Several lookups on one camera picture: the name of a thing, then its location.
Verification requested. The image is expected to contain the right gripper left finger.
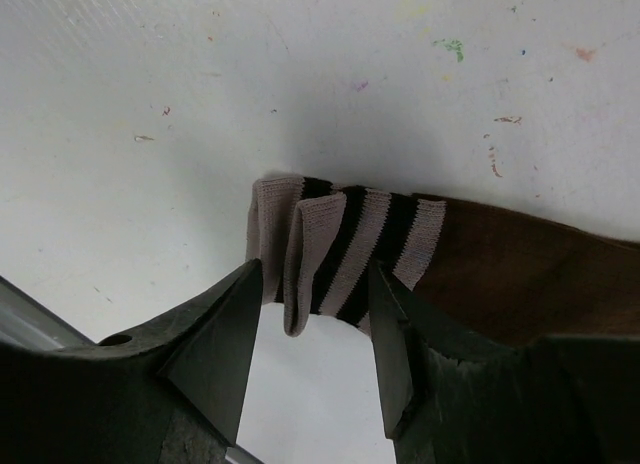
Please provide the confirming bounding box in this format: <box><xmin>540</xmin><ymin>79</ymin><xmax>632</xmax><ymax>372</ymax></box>
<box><xmin>0</xmin><ymin>257</ymin><xmax>265</xmax><ymax>464</ymax></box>

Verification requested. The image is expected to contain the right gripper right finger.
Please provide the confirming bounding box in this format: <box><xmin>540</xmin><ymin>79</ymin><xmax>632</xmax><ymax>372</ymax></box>
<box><xmin>368</xmin><ymin>263</ymin><xmax>639</xmax><ymax>463</ymax></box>

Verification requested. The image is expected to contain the brown striped sock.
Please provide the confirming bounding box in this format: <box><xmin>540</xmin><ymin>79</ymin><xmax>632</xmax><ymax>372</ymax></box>
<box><xmin>246</xmin><ymin>175</ymin><xmax>639</xmax><ymax>345</ymax></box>

